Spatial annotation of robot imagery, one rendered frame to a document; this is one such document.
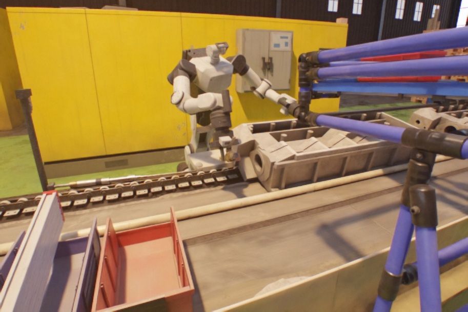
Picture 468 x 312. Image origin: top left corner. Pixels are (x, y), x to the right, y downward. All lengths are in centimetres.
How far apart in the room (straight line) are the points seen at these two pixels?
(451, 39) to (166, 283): 80
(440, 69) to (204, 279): 71
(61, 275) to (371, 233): 99
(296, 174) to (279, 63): 242
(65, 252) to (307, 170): 96
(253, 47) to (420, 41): 287
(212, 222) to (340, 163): 68
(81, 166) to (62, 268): 261
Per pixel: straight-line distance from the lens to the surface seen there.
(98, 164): 346
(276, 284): 76
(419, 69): 47
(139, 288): 81
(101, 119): 328
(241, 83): 325
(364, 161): 144
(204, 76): 154
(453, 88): 110
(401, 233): 54
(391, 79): 124
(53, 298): 88
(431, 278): 50
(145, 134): 331
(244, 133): 126
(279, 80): 346
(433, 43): 47
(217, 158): 141
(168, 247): 90
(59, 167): 354
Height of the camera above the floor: 134
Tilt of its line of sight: 17 degrees down
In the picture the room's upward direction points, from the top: straight up
